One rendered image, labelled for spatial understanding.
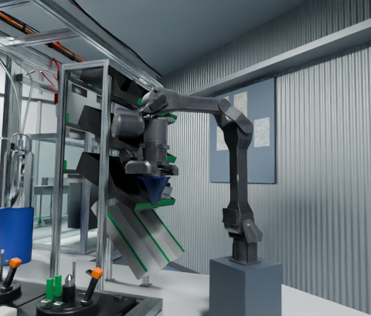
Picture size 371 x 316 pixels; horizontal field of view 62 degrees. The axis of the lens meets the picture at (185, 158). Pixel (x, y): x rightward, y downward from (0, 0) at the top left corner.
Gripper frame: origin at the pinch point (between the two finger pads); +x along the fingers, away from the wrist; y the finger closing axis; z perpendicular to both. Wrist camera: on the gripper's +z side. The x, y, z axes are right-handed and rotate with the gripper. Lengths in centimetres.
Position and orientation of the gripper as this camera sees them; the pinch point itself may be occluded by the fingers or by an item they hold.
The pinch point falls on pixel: (153, 190)
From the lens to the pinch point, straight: 75.3
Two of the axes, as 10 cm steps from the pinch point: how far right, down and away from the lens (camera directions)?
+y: -3.2, -0.8, -9.5
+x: -0.2, 10.0, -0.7
